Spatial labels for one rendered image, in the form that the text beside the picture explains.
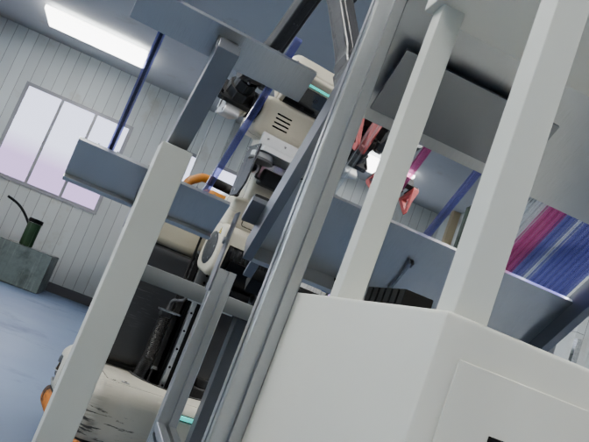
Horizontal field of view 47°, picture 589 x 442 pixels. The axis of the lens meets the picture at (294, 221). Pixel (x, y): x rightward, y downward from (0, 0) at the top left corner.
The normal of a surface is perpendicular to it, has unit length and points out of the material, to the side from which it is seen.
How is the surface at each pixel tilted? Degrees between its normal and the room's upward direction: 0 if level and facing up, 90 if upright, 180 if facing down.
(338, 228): 136
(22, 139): 90
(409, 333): 90
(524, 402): 90
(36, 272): 90
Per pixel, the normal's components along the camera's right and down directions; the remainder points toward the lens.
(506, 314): -0.08, 0.62
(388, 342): -0.90, -0.38
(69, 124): 0.26, -0.07
